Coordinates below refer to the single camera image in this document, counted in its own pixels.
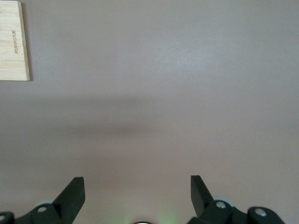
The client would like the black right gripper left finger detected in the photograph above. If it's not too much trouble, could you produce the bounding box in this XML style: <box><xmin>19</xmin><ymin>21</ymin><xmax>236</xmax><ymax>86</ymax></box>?
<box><xmin>0</xmin><ymin>177</ymin><xmax>86</xmax><ymax>224</ymax></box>

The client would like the wooden cutting board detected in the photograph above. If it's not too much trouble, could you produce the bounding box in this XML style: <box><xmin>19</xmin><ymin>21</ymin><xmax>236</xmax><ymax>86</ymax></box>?
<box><xmin>0</xmin><ymin>0</ymin><xmax>31</xmax><ymax>82</ymax></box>

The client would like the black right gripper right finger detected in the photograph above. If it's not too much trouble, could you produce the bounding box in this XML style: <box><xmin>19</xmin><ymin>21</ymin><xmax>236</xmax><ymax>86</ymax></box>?
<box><xmin>188</xmin><ymin>175</ymin><xmax>285</xmax><ymax>224</ymax></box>

